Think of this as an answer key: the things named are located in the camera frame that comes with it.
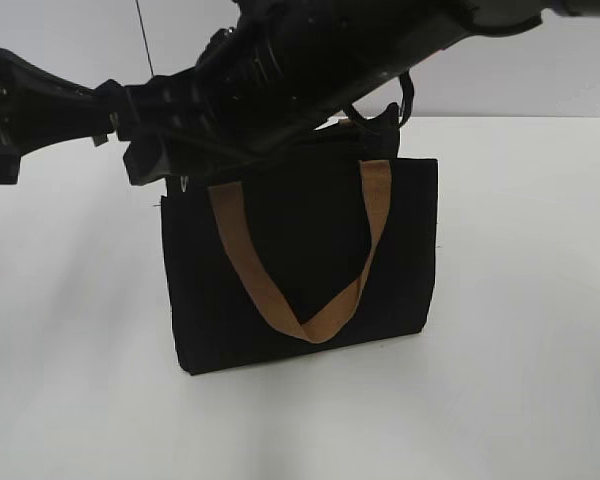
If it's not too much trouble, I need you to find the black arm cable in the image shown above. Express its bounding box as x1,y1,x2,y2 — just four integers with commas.
344,69,415,131

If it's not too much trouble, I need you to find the black canvas tote bag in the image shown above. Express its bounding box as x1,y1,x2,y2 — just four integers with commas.
161,104,438,375

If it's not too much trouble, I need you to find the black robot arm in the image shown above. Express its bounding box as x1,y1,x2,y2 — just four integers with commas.
97,0,600,185

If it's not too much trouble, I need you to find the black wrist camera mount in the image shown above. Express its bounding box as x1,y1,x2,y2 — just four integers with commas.
0,48,114,185

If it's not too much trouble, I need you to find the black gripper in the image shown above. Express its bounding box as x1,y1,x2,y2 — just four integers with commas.
92,66,260,186

